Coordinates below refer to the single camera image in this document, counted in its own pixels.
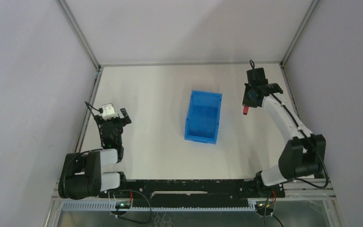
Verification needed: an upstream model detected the black left loop cable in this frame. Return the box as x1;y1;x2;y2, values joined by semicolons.
108;189;153;225

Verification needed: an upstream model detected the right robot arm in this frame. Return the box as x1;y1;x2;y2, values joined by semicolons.
242;65;329;197

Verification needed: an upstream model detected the right controller board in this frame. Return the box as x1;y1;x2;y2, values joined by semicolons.
254;203;274;217

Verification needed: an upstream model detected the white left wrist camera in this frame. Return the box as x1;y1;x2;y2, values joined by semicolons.
102;103;118;121

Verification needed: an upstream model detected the grey slotted cable duct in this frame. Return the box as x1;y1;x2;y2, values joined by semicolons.
62;201;117;211

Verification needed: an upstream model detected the left controller board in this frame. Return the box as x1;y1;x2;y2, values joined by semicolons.
115;202;131;210

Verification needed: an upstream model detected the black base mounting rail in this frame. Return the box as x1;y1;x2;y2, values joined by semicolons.
98;176;285;209

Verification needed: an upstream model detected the blue plastic bin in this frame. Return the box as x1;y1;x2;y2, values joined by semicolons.
184;90;222;144

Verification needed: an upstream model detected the red handled screwdriver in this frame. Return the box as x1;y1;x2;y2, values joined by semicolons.
243;106;249;115

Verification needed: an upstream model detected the controller board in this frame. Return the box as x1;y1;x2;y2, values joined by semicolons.
254;203;274;217
115;202;131;210

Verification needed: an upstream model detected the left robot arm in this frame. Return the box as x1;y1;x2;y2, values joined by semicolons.
58;107;131;200

